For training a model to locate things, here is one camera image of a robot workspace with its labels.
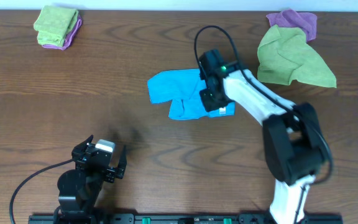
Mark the crumpled purple cloth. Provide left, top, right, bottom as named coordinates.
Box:
left=266, top=9, right=318, bottom=42

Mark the blue microfiber cloth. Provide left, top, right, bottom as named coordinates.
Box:
left=147, top=68, right=235, bottom=121

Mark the folded purple cloth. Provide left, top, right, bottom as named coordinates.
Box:
left=42, top=15, right=82, bottom=50

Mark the folded green cloth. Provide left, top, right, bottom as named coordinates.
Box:
left=34, top=6, right=78, bottom=47

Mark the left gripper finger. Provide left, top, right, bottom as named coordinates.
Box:
left=71, top=135, right=93, bottom=159
left=116, top=146, right=126, bottom=179

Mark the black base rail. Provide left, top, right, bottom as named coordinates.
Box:
left=28, top=212, right=344, bottom=224

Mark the crumpled green cloth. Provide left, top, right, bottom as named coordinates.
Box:
left=257, top=25, right=337, bottom=88

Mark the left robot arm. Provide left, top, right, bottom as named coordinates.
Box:
left=53, top=136, right=127, bottom=223

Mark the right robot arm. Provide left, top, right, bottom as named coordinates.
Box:
left=196, top=49, right=333, bottom=223

